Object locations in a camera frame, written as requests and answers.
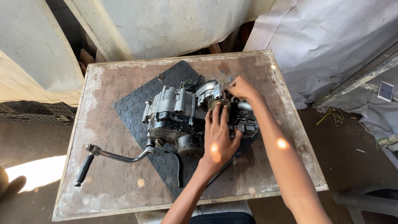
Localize black plastic crate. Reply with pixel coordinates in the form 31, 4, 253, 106
0, 101, 77, 126

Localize grey black motorcycle engine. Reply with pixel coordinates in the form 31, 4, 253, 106
141, 79, 259, 158

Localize weathered wooden beam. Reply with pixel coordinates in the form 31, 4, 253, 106
312, 42, 398, 109

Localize black rubber studded mat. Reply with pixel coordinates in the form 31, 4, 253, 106
113, 60, 260, 200

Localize grey tarpaulin sheet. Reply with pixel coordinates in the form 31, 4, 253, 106
243, 0, 398, 170

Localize black engine wires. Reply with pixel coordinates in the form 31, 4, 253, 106
182, 75, 206, 93

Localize person's right hand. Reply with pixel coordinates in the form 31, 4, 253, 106
224, 76, 265, 103

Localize black rubber hose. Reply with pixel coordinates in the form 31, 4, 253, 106
164, 150, 184, 188

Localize grey plastic chair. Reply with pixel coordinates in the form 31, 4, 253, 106
333, 186, 398, 224

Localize brown wooden plank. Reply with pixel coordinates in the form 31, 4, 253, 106
78, 48, 97, 75

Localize yellow green cord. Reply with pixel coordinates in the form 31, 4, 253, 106
316, 107, 345, 127

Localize worn wooden table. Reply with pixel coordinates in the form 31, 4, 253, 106
52, 49, 329, 222

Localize chrome kick starter lever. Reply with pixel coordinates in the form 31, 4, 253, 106
73, 143, 155, 187

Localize white board panel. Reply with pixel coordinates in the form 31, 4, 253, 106
0, 0, 85, 107
63, 0, 277, 63

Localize person's dark trousers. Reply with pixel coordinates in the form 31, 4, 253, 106
188, 212, 256, 224

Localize white smartphone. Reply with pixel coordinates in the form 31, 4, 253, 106
377, 81, 395, 103

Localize person's left hand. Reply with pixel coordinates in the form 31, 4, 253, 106
202, 103, 243, 167

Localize brown round engine part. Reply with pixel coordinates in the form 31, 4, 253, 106
208, 98, 232, 115

